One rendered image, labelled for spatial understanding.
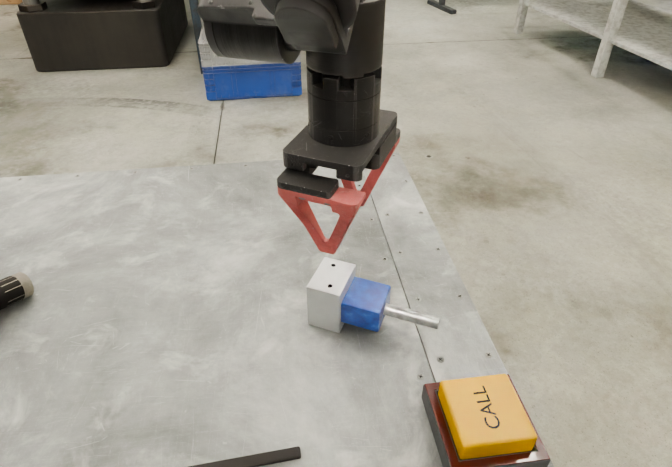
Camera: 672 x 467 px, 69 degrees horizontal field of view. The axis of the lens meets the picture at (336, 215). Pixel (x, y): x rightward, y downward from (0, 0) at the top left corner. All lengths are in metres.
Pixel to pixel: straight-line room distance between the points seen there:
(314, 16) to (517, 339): 1.46
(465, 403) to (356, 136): 0.23
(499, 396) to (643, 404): 1.22
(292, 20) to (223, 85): 2.90
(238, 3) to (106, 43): 3.62
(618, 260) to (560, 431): 0.82
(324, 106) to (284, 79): 2.81
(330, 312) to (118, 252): 0.30
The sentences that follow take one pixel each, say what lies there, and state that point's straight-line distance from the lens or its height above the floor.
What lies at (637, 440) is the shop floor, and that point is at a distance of 1.57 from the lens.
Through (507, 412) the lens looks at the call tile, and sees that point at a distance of 0.44.
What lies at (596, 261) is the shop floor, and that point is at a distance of 2.06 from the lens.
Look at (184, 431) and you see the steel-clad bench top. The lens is 0.47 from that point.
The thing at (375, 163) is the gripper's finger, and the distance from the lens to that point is 0.40.
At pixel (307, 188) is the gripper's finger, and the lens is 0.37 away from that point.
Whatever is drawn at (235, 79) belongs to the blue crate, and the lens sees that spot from 3.17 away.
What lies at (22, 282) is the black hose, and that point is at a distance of 0.63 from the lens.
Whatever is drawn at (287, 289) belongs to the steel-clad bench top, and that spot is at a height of 0.80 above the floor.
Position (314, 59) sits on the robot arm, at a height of 1.08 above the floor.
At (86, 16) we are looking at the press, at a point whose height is 0.37.
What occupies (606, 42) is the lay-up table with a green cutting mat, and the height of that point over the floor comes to 0.24.
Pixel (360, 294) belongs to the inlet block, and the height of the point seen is 0.84.
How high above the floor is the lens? 1.19
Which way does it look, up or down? 36 degrees down
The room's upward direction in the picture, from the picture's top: straight up
